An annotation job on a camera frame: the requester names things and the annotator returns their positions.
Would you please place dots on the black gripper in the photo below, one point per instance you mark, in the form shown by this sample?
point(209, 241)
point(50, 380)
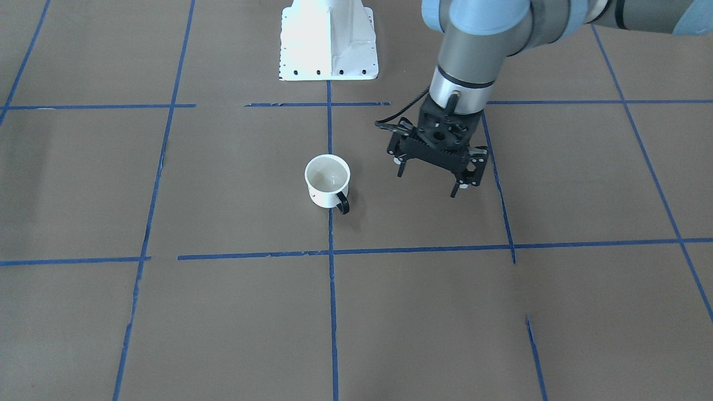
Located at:
point(475, 165)

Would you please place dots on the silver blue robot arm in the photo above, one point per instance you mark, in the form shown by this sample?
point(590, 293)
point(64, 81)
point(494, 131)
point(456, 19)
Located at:
point(478, 36)

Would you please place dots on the white smiley mug black handle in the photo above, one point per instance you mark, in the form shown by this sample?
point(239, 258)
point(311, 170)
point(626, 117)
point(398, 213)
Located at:
point(327, 178)

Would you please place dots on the white pedestal column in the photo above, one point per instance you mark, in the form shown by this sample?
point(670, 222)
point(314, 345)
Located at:
point(328, 41)

